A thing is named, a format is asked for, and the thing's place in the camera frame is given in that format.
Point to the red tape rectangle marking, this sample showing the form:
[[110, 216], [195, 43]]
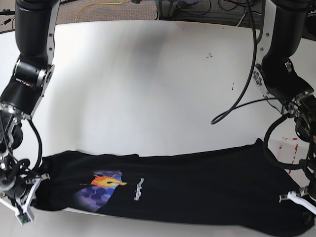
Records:
[[287, 151]]

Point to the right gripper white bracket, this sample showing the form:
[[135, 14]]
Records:
[[18, 194]]

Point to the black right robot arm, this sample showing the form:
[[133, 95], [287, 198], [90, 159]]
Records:
[[32, 72]]

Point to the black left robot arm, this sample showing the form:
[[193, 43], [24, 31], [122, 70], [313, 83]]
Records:
[[282, 27]]

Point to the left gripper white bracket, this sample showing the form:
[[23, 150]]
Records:
[[302, 198]]

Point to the black graphic T-shirt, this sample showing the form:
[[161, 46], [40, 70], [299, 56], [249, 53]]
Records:
[[235, 186]]

